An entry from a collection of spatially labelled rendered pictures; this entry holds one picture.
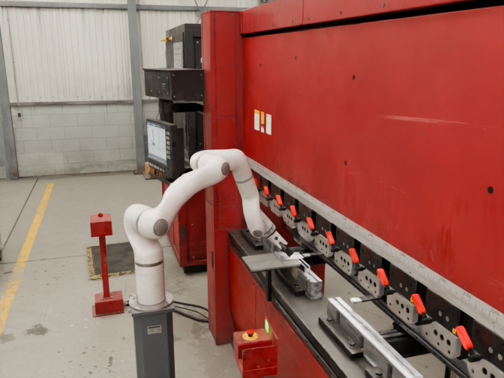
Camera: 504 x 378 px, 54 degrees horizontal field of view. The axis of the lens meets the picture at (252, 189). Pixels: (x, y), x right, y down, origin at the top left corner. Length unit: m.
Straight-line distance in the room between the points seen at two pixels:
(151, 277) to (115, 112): 7.21
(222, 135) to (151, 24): 6.11
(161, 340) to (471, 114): 1.52
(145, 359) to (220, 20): 2.01
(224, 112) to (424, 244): 1.94
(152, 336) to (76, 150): 7.27
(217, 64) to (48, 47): 6.21
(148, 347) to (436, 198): 1.35
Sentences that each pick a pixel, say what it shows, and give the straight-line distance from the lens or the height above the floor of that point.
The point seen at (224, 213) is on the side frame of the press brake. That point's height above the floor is 1.00.
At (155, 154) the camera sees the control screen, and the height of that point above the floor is 1.36.
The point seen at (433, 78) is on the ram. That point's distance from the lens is 1.54.
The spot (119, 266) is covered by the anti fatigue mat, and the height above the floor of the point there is 0.02.
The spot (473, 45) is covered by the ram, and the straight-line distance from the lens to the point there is 1.43.
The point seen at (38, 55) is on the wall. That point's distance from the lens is 9.19.
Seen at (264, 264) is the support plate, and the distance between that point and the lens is 2.57.
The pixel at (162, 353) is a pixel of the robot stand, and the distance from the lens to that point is 2.29.
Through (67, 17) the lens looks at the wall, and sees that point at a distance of 9.17.
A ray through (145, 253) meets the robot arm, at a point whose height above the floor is 1.24.
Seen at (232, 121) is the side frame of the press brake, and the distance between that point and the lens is 3.26.
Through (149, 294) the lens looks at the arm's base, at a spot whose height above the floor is 1.06.
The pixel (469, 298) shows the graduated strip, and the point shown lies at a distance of 1.50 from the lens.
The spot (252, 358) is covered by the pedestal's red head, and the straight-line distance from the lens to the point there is 2.28.
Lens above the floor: 2.02
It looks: 15 degrees down
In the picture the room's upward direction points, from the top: straight up
